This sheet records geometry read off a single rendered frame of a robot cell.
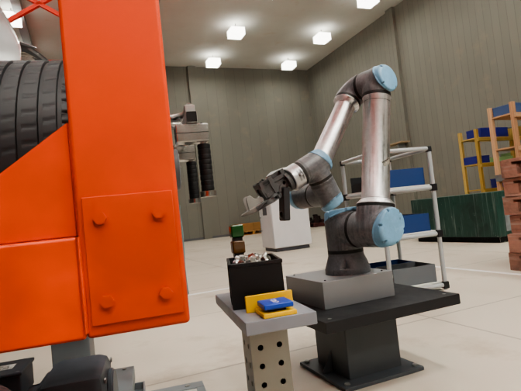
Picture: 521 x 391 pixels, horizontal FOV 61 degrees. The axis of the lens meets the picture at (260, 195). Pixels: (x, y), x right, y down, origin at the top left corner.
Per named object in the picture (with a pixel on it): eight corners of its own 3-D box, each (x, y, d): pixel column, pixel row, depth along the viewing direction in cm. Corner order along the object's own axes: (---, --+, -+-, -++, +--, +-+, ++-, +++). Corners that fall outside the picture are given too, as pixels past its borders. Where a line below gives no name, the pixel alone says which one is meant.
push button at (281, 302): (257, 309, 106) (257, 300, 106) (284, 305, 108) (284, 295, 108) (265, 315, 99) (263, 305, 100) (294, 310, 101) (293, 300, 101)
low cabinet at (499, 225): (486, 230, 763) (481, 192, 765) (581, 229, 625) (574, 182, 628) (414, 242, 693) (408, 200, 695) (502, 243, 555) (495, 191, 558)
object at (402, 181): (351, 302, 312) (336, 162, 316) (404, 293, 323) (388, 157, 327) (393, 316, 260) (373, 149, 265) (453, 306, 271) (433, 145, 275)
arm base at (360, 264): (350, 268, 200) (347, 246, 201) (380, 269, 184) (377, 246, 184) (316, 274, 191) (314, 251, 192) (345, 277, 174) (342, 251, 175)
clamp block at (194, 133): (175, 146, 123) (173, 126, 123) (207, 143, 125) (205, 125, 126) (176, 142, 118) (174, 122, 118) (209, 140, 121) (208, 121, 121)
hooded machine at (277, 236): (276, 252, 765) (267, 167, 772) (260, 250, 830) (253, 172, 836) (314, 247, 794) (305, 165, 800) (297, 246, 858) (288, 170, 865)
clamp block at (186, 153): (168, 163, 156) (167, 147, 156) (194, 160, 158) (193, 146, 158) (169, 160, 151) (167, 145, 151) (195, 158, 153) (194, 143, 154)
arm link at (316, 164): (338, 169, 157) (326, 144, 155) (312, 187, 153) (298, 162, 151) (324, 170, 166) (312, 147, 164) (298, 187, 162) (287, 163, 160)
